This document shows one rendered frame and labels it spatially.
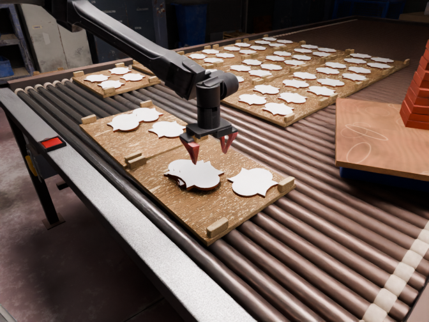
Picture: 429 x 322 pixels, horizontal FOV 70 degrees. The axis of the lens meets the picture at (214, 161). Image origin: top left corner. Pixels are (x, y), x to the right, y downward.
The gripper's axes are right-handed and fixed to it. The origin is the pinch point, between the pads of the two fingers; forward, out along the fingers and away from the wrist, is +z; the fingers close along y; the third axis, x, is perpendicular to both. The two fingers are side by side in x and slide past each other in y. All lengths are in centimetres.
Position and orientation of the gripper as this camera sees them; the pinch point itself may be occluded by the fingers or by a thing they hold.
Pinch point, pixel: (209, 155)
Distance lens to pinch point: 81.7
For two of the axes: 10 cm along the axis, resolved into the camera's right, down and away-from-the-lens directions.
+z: 0.1, 8.5, 5.2
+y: -8.2, 3.1, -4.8
